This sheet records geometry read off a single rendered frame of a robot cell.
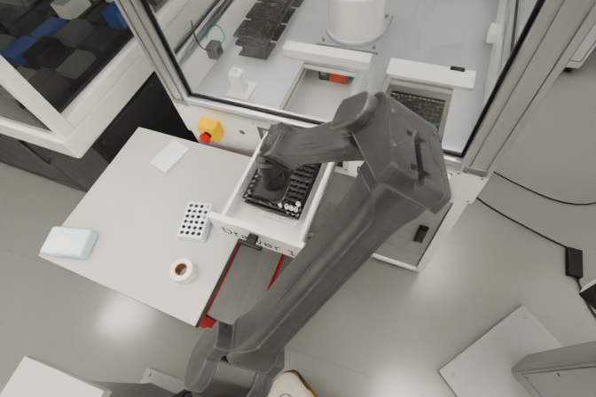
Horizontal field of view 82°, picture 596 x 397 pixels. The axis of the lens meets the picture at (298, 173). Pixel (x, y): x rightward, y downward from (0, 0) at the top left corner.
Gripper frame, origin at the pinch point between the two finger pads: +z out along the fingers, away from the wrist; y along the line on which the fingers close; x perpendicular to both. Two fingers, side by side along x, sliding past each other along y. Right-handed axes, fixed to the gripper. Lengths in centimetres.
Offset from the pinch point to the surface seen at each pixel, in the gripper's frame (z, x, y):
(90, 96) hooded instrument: 3, -84, -15
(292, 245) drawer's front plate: 2.1, 8.6, 10.2
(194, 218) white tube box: 16.4, -27.7, 9.2
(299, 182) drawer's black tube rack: 7.7, 1.2, -11.0
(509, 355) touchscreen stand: 87, 95, -6
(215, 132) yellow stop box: 6.5, -33.2, -18.2
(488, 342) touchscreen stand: 88, 87, -8
